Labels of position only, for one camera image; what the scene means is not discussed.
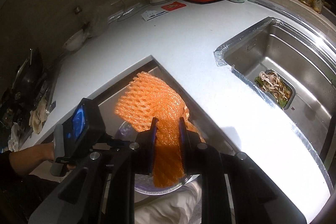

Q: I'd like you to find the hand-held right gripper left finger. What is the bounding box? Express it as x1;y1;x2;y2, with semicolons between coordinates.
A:
28;118;159;224

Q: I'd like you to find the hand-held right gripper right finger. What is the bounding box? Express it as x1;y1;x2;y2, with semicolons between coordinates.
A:
178;117;307;224

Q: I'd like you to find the large orange foam net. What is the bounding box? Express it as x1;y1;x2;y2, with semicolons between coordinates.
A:
115;71;206;188

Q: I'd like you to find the person's left forearm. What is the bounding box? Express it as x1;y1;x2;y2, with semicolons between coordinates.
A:
0;147;42;188

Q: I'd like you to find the person's left hand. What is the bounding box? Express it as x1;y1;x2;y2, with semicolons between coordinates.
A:
37;141;76;170

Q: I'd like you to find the beige cloth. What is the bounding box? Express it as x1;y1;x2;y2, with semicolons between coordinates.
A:
29;101;50;134

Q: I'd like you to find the white cloth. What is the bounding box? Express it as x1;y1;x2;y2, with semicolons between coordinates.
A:
135;181;204;224

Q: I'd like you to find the black wok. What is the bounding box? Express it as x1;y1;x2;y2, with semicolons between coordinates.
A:
10;48;45;90

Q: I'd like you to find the white bowl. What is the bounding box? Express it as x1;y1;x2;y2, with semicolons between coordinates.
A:
64;30;88;51

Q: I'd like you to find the clear plastic bag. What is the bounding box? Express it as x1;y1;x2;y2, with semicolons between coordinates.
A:
87;1;147;38

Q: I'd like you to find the metal food container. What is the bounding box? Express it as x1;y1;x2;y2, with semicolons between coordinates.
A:
254;69;296;110

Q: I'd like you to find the white and blue packet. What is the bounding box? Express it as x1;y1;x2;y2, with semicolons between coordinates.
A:
141;9;168;21

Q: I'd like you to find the red packet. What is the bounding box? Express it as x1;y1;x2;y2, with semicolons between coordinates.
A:
161;2;187;11

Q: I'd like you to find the stainless steel sink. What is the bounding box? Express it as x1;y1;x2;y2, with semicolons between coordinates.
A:
214;17;336;161

